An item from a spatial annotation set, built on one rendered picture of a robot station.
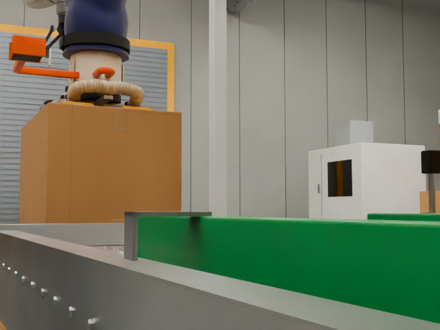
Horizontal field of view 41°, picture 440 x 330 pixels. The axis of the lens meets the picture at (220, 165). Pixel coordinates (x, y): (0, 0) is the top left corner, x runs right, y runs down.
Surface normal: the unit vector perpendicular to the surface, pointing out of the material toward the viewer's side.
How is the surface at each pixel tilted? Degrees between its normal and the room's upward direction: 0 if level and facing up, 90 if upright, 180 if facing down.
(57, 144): 90
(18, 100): 90
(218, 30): 90
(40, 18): 90
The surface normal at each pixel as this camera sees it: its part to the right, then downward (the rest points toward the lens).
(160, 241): -0.89, -0.04
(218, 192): 0.45, -0.07
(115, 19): 0.63, -0.29
